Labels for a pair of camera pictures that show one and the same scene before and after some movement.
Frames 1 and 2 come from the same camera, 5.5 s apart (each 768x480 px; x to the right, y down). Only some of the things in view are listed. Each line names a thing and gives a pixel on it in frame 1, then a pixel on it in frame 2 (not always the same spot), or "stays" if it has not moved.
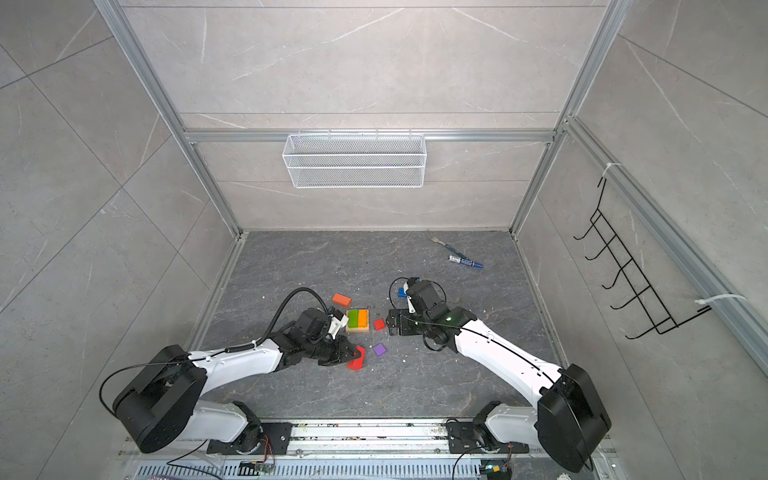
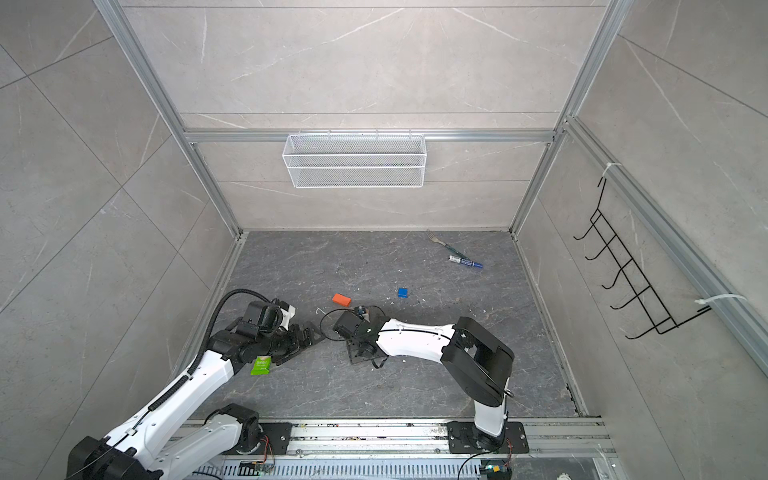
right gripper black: (393, 324) → (353, 352)
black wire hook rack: (659, 317) stays
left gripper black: (343, 354) → (299, 342)
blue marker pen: (465, 261) stays
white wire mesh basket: (355, 160) stays
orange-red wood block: (342, 299) stays
